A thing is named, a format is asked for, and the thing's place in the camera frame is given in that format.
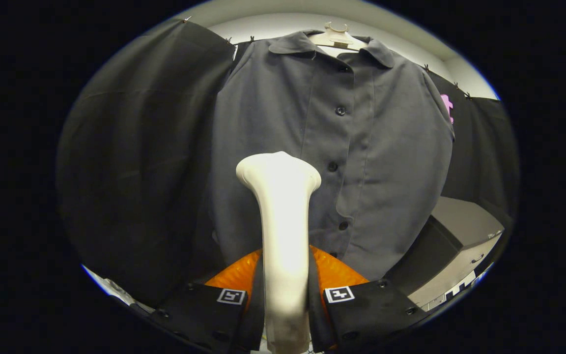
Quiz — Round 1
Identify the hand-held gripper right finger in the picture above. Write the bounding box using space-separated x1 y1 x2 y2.
308 245 428 353

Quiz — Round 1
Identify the cream clothes hanger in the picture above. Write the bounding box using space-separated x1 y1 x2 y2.
308 21 368 51

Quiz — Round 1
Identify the grey cabinet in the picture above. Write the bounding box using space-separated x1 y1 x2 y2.
386 197 505 311

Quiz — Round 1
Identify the white garment steamer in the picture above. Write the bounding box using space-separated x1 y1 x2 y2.
235 151 322 354

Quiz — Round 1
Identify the dark grey button shirt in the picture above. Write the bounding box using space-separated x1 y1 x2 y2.
209 29 455 282

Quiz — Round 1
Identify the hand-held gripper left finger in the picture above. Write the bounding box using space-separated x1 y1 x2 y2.
148 248 266 352

